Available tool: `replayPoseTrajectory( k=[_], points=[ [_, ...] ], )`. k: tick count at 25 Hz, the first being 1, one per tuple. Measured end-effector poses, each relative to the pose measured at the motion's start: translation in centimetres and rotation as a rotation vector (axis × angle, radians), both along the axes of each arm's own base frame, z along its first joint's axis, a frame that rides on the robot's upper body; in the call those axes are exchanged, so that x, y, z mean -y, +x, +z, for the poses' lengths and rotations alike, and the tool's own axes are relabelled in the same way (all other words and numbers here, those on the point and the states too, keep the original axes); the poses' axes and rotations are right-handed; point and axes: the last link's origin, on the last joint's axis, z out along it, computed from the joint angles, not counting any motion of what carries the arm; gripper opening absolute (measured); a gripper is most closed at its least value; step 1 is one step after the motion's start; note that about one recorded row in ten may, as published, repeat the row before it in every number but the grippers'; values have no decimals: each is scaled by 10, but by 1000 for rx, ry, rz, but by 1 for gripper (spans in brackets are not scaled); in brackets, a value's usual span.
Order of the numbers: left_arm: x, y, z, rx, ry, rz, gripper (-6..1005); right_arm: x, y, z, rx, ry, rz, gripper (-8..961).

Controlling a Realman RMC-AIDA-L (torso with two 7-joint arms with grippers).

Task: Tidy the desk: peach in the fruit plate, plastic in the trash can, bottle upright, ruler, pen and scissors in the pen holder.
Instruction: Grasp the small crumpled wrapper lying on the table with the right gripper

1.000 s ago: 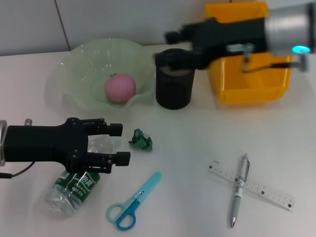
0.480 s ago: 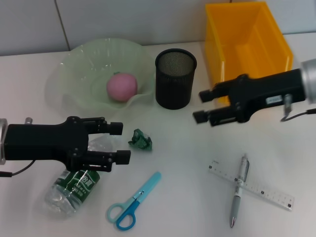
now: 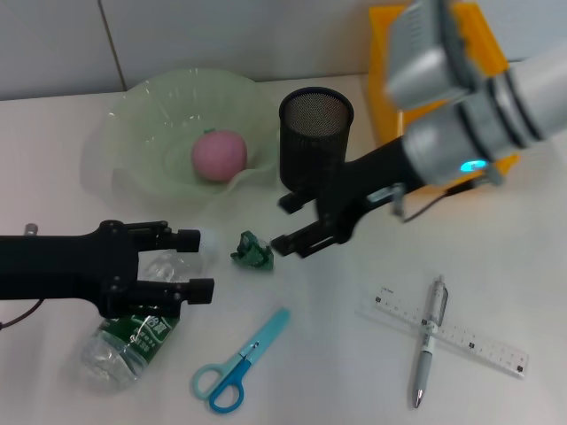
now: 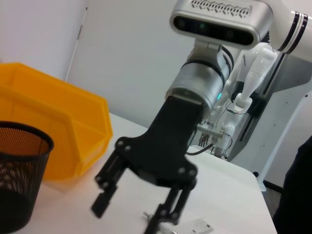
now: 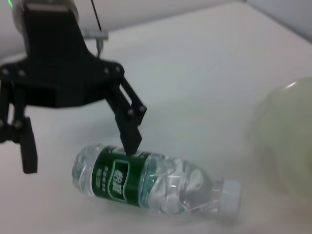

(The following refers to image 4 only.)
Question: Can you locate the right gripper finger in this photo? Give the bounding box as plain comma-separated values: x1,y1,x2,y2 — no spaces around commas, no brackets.
143,180,197,234
90,150,130,219

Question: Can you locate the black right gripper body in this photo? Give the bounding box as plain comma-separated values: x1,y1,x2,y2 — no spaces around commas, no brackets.
114,95,204,188

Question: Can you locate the transparent plastic ruler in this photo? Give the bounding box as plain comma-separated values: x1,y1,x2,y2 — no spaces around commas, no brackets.
179,218,215,234

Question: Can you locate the black mesh pen holder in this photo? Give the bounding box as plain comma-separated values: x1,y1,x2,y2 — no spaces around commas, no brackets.
0,121,55,234

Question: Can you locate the silver metal stud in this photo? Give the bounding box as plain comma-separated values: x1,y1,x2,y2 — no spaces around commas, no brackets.
196,121,226,141

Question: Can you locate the yellow plastic bin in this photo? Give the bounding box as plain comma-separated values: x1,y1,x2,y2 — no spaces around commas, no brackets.
0,62,114,182

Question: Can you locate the person in dark clothes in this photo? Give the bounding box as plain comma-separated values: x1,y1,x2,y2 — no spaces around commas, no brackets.
272,135,312,234

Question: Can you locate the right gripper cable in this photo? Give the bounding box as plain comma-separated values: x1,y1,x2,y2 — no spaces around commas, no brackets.
186,142,216,156

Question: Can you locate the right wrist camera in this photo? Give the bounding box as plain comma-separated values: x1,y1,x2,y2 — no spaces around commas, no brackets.
170,0,273,47

